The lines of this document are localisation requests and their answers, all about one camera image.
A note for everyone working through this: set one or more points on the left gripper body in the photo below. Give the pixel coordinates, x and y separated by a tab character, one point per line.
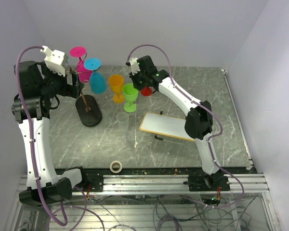
62	88

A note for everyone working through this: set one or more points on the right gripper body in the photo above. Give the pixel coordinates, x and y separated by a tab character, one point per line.
139	80

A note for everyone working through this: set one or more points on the red plastic wine glass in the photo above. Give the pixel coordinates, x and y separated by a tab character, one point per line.
147	91

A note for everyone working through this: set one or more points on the green plastic wine glass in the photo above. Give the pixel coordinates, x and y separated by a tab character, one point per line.
130	94

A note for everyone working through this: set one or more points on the pink plastic wine glass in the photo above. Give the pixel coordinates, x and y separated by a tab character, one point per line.
83	73

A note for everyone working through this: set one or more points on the blue plastic wine glass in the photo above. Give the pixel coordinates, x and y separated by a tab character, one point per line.
97	81

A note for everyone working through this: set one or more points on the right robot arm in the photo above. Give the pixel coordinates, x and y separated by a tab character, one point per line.
198	114

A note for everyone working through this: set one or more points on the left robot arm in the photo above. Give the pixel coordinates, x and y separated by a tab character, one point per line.
39	86

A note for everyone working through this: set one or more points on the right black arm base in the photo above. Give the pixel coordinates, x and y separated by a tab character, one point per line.
199	183

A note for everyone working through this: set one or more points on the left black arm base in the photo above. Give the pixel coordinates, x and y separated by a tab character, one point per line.
87	178

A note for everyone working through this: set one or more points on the orange plastic wine glass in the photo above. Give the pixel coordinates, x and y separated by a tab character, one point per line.
116	83

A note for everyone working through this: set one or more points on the clear plastic cup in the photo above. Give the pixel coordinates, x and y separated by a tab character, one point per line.
123	121

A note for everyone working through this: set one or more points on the black marker pen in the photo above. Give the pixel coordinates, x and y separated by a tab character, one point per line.
176	141

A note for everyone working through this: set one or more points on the white tape roll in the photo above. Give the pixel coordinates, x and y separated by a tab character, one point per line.
116	167

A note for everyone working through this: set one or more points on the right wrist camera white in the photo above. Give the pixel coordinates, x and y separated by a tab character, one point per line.
134	65

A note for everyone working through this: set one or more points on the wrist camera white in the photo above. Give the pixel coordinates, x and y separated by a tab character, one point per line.
55	60
134	65

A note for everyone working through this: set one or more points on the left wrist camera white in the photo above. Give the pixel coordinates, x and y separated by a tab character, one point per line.
55	60

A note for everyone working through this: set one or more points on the copper wire wine glass rack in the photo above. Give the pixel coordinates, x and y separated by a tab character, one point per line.
88	110

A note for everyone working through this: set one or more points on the small whiteboard wooden frame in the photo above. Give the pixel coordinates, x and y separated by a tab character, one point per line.
164	125

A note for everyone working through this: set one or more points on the aluminium rail frame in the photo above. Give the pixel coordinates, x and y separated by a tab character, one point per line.
174	184

